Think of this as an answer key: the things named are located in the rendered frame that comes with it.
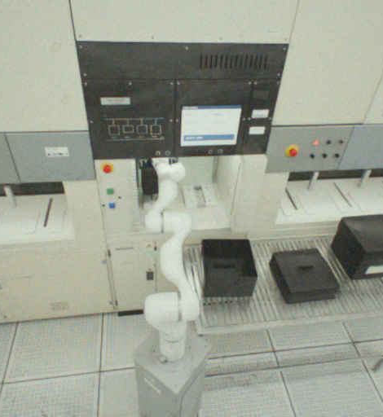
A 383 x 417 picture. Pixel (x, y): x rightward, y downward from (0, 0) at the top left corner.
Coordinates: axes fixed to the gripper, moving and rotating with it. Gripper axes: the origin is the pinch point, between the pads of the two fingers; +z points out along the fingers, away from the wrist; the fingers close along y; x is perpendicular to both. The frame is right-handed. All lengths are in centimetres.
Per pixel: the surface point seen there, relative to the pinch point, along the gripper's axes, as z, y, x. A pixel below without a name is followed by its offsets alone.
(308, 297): -95, 65, -40
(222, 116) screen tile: -40, 24, 42
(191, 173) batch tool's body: 18.5, 28.8, -34.3
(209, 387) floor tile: -99, 15, -120
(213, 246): -56, 23, -33
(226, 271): -67, 28, -43
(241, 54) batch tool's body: -39, 30, 70
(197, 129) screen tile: -38, 13, 36
